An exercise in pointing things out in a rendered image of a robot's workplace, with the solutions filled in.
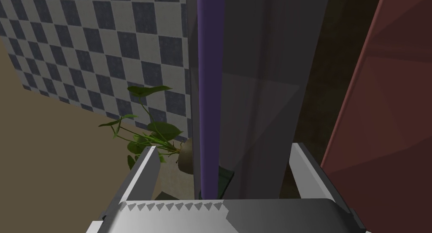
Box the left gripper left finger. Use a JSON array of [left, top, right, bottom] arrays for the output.
[[100, 145, 161, 222]]

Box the purple bar handle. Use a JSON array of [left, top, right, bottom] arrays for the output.
[[196, 0, 227, 200]]

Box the grey appliance door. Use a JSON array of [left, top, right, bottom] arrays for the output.
[[185, 0, 331, 200]]

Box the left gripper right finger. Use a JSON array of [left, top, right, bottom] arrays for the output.
[[288, 142, 358, 221]]

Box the reddish brown cabinet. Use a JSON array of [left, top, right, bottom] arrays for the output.
[[320, 0, 432, 233]]

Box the green potted plant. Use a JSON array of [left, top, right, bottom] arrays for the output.
[[98, 85, 195, 176]]

